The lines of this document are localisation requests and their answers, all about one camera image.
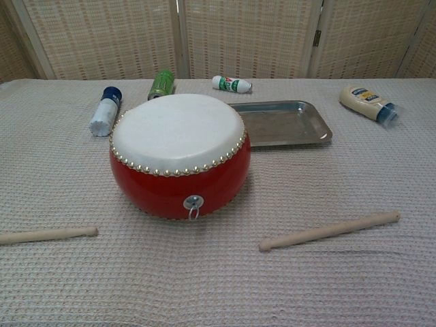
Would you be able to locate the wooden drumstick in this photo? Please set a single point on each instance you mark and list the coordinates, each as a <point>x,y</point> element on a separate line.
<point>327,231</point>
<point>51,234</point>

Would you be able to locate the red drum white skin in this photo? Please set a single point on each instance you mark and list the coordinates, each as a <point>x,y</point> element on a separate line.
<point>177,129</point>

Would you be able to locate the rectangular metal tray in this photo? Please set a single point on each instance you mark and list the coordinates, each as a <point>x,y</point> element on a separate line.
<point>282,126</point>

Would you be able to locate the small white bottle green label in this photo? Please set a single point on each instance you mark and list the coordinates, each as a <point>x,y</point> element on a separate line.
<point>230,84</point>

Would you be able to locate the green drink can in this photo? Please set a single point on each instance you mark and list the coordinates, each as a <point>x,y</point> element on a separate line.
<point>161,85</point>

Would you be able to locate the beige woven tablecloth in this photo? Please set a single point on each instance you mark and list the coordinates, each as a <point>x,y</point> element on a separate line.
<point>218,272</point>

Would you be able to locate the white bottle blue cap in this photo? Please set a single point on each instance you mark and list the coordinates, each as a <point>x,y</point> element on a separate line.
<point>104,116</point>

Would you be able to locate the cream mayonnaise squeeze bottle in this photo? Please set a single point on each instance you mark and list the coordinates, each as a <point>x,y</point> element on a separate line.
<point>361,100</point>

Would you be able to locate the woven folding screen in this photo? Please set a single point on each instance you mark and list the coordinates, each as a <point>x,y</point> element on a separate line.
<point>102,34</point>

